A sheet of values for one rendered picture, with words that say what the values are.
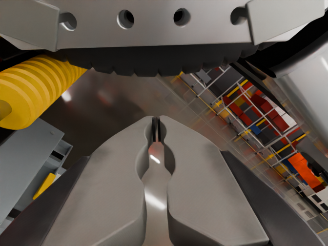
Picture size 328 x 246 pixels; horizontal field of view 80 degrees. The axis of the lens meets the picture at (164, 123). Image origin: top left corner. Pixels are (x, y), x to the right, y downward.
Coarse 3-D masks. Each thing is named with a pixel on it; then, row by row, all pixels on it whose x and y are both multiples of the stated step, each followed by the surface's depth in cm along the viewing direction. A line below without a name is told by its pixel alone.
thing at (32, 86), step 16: (16, 64) 23; (32, 64) 23; (48, 64) 25; (64, 64) 28; (0, 80) 19; (16, 80) 19; (32, 80) 21; (48, 80) 24; (64, 80) 27; (0, 96) 19; (16, 96) 19; (32, 96) 20; (48, 96) 23; (0, 112) 18; (16, 112) 20; (32, 112) 20; (16, 128) 21
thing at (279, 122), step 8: (240, 88) 440; (248, 88) 416; (256, 96) 475; (264, 96) 490; (224, 104) 450; (232, 104) 441; (256, 104) 466; (264, 104) 441; (240, 112) 450; (264, 112) 465; (272, 112) 451; (248, 120) 461; (272, 120) 459; (280, 120) 461; (256, 128) 472; (264, 128) 535; (280, 128) 471; (264, 136) 483; (256, 152) 502
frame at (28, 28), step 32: (0, 0) 14; (32, 0) 14; (64, 0) 15; (96, 0) 15; (128, 0) 15; (160, 0) 15; (192, 0) 15; (224, 0) 15; (256, 0) 15; (288, 0) 15; (320, 0) 15; (0, 32) 15; (32, 32) 15; (64, 32) 16; (96, 32) 16; (128, 32) 16; (160, 32) 16; (192, 32) 16; (224, 32) 16; (256, 32) 16; (288, 32) 16
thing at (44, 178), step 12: (60, 144) 67; (60, 156) 61; (48, 168) 59; (36, 180) 54; (48, 180) 53; (24, 192) 50; (36, 192) 51; (24, 204) 49; (12, 216) 42; (0, 228) 41
